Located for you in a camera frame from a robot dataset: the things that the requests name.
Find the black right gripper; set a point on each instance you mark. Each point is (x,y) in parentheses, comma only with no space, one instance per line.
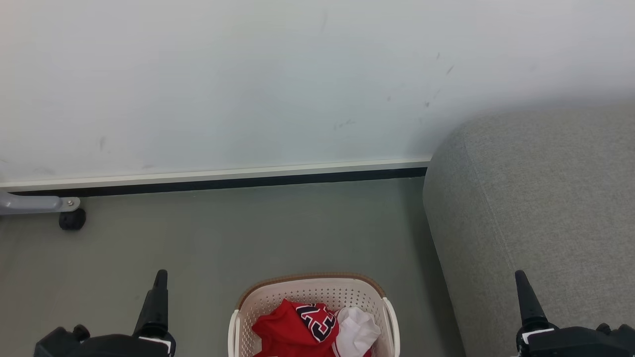
(575,344)

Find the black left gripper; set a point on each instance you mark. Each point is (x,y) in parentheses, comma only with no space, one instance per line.
(114,347)

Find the red number 23 basketball jersey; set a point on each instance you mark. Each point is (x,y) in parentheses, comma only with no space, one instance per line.
(285,329)

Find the red basketball shorts white trim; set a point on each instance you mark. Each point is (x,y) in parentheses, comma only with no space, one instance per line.
(354,329)

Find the grey fabric sofa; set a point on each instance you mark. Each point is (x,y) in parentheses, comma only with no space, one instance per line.
(545,213)

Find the black caster wheel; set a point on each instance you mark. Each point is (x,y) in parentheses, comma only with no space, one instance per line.
(72,219)

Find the white and black baseboard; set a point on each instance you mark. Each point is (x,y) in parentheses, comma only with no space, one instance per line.
(213,179)

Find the grey metal stand leg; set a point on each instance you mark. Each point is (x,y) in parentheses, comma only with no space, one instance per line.
(30,203)

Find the white perforated plastic laundry basket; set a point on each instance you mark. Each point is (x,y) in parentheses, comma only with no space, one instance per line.
(317,290)

